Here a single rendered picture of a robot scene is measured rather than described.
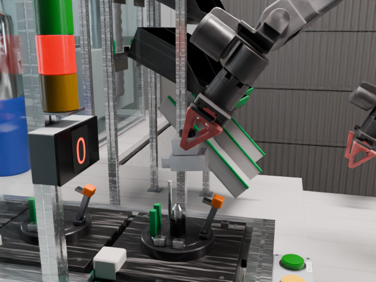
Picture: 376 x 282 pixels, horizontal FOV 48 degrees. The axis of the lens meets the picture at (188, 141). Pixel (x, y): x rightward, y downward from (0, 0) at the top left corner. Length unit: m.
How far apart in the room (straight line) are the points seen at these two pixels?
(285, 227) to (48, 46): 0.81
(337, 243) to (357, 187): 2.65
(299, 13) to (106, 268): 0.53
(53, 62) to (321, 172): 3.27
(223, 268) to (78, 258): 0.26
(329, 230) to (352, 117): 2.48
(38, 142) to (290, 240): 0.72
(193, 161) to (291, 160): 2.96
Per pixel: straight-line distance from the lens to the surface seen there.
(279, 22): 0.70
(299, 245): 1.10
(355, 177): 3.75
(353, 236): 1.18
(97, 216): 0.97
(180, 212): 0.81
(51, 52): 0.59
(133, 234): 0.88
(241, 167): 1.11
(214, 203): 0.78
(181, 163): 0.75
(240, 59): 0.69
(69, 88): 0.59
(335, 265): 1.04
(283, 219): 1.22
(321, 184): 3.75
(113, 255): 0.77
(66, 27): 0.59
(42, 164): 0.58
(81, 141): 0.62
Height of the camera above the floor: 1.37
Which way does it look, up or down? 15 degrees down
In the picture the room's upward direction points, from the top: straight up
